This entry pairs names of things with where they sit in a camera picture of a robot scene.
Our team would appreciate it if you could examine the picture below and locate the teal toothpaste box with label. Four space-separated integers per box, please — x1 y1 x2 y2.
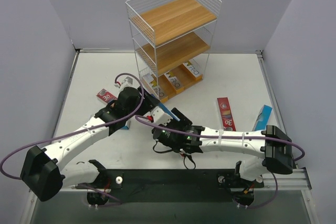
151 95 175 118

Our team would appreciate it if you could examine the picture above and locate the orange toothpaste box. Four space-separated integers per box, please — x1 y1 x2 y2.
141 73 168 103
183 61 203 81
164 71 184 94

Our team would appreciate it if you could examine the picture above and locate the silver blue toothpaste box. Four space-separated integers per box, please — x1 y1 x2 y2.
121 121 131 130

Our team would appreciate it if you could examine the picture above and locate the light blue toothpaste box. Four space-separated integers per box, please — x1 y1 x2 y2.
252 105 272 131

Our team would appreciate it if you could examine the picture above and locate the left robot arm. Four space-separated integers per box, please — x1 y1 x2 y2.
20 87 160 201

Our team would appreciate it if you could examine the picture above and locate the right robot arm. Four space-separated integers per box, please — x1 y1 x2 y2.
150 107 293 186

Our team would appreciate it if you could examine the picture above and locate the red toothpaste box left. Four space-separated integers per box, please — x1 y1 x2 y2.
96 89 117 104

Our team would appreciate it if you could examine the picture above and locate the red toothpaste box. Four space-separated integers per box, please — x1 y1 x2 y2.
96 89 117 104
217 97 236 131

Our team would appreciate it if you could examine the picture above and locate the red toothpaste box right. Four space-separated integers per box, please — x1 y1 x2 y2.
217 97 236 131

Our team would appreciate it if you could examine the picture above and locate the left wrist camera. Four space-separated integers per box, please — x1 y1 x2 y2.
114 77 133 89

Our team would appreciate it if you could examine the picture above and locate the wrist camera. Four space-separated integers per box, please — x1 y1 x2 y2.
114 77 133 89
150 106 172 126

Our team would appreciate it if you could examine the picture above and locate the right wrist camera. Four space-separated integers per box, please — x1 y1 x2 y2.
150 106 172 126

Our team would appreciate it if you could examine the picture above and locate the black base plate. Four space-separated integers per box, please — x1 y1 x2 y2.
86 169 264 206

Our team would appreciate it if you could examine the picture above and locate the white wire wooden shelf rack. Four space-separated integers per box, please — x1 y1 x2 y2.
125 0 222 100

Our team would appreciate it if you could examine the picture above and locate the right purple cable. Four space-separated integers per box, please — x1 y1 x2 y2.
134 115 305 210

